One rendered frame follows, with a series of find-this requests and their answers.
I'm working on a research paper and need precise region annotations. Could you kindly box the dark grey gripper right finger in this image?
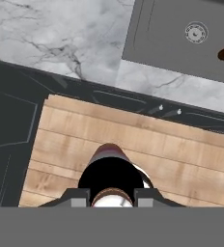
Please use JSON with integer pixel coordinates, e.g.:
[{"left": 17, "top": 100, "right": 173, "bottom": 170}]
[{"left": 133, "top": 187, "right": 186, "bottom": 208}]

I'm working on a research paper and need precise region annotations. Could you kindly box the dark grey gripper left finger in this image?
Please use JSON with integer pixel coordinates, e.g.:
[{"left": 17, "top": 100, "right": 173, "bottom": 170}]
[{"left": 39, "top": 187, "right": 92, "bottom": 208}]

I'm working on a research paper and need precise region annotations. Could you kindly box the silver cupboard handle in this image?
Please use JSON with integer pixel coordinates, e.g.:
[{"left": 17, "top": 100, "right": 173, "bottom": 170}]
[
  {"left": 148, "top": 103, "right": 165, "bottom": 116},
  {"left": 163, "top": 108, "right": 182, "bottom": 119}
]

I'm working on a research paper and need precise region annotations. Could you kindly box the grey sink basin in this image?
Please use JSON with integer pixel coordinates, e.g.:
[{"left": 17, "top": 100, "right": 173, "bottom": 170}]
[{"left": 121, "top": 0, "right": 224, "bottom": 87}]

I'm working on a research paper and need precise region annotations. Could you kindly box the black and white round object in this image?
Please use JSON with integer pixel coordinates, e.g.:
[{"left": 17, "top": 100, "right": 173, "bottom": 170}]
[{"left": 77, "top": 142, "right": 154, "bottom": 208}]

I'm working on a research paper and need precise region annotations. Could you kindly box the round metal sink drain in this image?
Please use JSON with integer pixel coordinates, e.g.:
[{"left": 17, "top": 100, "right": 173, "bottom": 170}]
[{"left": 184, "top": 20, "right": 210, "bottom": 44}]

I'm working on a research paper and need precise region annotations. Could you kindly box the dark grey cupboard door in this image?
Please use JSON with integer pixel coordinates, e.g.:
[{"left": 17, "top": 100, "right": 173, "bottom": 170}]
[
  {"left": 183, "top": 111, "right": 224, "bottom": 130},
  {"left": 92, "top": 90, "right": 148, "bottom": 106}
]

